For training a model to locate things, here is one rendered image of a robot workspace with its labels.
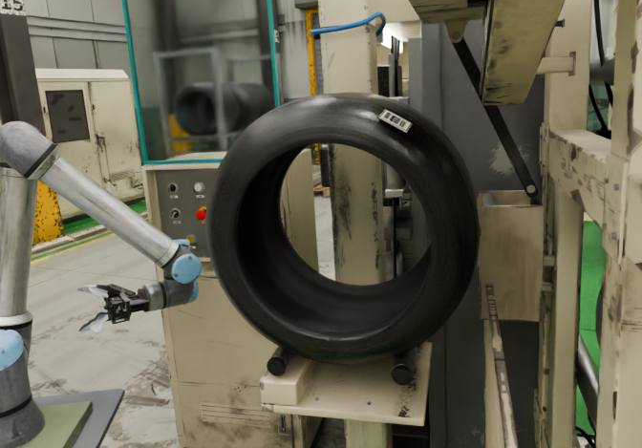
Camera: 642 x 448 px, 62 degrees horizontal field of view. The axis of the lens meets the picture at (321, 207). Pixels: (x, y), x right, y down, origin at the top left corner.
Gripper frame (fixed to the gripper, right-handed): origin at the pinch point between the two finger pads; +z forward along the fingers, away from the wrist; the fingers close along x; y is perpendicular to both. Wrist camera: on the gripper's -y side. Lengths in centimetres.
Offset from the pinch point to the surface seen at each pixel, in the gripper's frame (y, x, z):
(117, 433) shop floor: -51, 102, -24
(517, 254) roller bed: 87, -43, -84
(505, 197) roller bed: 71, -51, -96
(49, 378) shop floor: -128, 121, -8
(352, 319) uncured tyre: 64, -20, -54
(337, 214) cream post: 46, -42, -59
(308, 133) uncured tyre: 68, -71, -31
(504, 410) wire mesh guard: 119, -40, -38
